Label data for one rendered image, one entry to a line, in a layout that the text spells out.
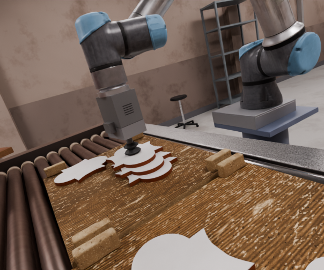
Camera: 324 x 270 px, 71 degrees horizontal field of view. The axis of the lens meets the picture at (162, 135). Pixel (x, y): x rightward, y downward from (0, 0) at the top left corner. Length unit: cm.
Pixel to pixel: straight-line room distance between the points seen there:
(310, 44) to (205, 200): 57
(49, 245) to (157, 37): 46
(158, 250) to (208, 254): 6
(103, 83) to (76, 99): 325
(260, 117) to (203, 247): 61
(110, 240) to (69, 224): 13
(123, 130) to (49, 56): 332
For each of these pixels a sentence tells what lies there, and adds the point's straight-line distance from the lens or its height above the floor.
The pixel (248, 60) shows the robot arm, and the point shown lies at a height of 109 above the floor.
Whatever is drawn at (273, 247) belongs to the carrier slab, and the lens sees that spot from 31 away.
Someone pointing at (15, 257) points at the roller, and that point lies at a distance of 49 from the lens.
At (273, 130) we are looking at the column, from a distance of 81.
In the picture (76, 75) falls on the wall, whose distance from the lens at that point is 379.
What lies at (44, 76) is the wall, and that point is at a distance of 375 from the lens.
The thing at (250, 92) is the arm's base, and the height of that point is 98.
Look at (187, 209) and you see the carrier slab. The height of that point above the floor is 94.
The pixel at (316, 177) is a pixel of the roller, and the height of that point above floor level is 92.
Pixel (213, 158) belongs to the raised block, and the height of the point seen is 96.
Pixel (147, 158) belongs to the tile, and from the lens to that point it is 52.
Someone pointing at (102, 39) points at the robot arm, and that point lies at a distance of 51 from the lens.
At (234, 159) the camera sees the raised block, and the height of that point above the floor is 96.
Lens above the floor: 116
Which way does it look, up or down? 17 degrees down
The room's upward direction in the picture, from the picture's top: 15 degrees counter-clockwise
